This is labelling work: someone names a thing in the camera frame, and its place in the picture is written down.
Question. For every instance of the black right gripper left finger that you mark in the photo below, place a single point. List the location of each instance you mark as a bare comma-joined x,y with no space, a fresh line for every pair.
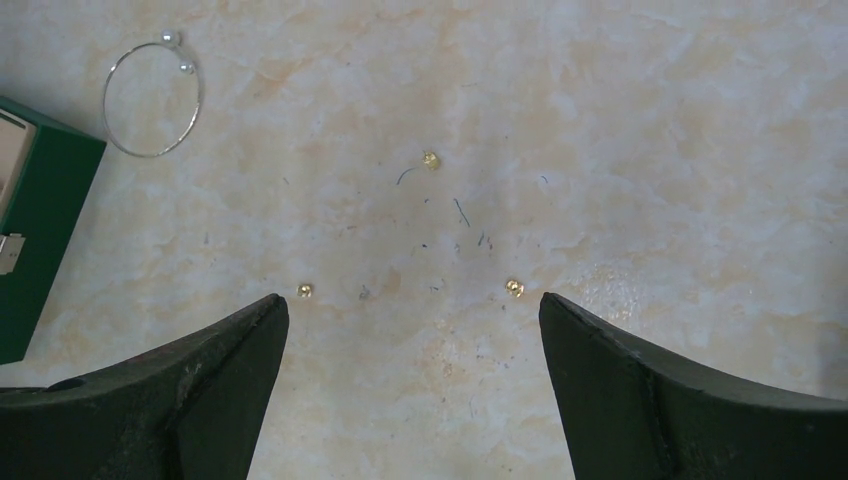
190,409

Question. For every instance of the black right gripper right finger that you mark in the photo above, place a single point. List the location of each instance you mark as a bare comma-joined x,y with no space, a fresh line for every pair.
631,409

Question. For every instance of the green jewelry box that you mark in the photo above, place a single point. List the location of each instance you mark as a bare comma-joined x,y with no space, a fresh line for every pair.
45,204

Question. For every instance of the gold earring stud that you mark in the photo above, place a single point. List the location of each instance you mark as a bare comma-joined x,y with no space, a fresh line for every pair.
304,290
515,288
431,160

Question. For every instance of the silver bangle with pearls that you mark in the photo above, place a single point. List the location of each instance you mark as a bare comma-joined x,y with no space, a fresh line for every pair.
152,96

